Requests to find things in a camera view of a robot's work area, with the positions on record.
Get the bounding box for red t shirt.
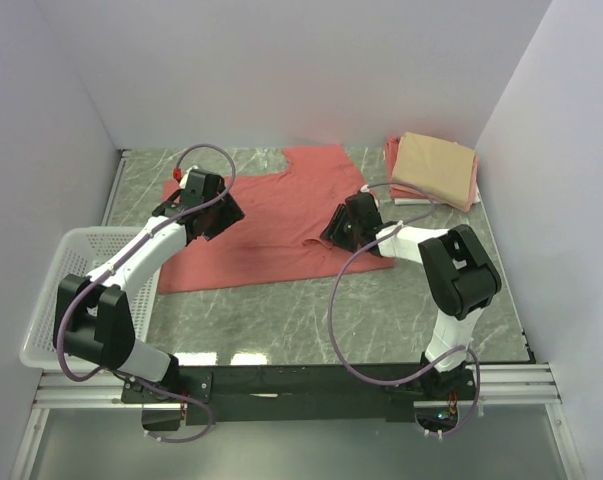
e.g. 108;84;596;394
158;145;364;294

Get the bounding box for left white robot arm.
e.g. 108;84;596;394
52;168;245;402

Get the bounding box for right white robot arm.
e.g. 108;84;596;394
320;192;502;399

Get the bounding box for folded pink t shirt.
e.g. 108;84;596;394
384;136;480;205

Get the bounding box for folded beige t shirt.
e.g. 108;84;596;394
390;132;477;212

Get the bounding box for folded white t shirt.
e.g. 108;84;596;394
392;191;482;205

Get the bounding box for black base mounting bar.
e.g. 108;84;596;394
121;363;477;431

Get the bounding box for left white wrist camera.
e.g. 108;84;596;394
172;166;198;189

